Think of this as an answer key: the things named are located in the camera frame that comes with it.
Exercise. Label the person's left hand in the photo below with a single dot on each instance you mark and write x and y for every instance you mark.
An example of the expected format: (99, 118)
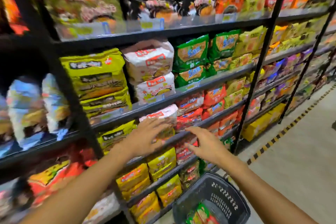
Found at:
(143, 139)

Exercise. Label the person's right hand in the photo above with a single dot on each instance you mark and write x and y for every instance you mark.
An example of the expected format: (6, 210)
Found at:
(210, 146)

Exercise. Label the person's left fingers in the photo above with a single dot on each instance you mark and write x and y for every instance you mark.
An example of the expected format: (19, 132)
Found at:
(154, 124)

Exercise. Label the person's right thumb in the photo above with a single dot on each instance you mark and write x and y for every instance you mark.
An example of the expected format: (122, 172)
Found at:
(191, 148)

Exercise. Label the person's left forearm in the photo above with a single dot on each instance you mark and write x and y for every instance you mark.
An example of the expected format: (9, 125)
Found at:
(84, 189)

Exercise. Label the person's right forearm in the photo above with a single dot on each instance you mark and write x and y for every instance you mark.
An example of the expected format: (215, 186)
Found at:
(262, 192)

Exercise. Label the white noodle multipack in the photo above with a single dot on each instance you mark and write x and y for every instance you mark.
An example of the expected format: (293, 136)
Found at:
(149, 58)
(164, 116)
(154, 87)

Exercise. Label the dark green noodle packet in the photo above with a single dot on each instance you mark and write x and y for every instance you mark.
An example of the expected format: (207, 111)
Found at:
(189, 174)

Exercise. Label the stack of red noodle packets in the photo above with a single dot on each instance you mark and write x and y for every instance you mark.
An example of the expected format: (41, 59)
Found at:
(199, 111)

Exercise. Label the yellow-green noodle multipack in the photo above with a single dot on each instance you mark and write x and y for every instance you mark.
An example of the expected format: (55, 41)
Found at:
(115, 135)
(106, 103)
(95, 73)

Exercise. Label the stack of yellow red-label packets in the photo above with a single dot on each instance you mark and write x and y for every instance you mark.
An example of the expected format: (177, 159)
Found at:
(149, 184)

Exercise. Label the black plastic shopping basket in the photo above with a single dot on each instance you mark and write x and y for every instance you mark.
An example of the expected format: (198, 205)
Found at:
(223, 195)

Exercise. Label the green red snack packet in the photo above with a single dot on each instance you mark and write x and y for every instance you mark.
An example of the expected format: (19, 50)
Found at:
(200, 216)

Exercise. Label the stack of yellow boxes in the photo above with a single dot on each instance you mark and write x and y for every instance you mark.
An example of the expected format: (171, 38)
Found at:
(262, 124)

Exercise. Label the black metal shelf rack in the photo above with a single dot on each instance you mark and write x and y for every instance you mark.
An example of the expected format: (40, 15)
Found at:
(39, 150)
(296, 50)
(162, 32)

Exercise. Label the yellow black floor tape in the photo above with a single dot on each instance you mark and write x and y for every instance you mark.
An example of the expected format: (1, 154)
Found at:
(286, 128)

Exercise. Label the blue white snack bag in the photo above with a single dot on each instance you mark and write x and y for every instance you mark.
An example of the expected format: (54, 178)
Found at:
(54, 103)
(25, 112)

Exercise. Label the clear shelf price strip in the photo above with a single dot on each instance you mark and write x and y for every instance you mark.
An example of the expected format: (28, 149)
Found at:
(110, 28)

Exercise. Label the pile of red yellow packets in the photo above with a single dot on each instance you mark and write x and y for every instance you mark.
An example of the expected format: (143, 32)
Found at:
(55, 179)

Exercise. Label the stack of lime yellow packets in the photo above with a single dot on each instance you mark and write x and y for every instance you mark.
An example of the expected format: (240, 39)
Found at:
(248, 45)

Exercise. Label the rows of mixed colourful packets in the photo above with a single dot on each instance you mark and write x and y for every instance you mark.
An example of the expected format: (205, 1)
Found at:
(294, 55)

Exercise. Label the large olive green noodle multipack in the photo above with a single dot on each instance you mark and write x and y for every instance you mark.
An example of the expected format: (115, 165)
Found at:
(81, 3)

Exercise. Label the orange noodle multipack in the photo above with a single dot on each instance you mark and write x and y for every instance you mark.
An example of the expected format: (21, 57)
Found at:
(229, 2)

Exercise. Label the orange red snack bag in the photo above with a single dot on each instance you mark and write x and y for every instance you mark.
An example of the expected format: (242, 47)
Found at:
(10, 8)

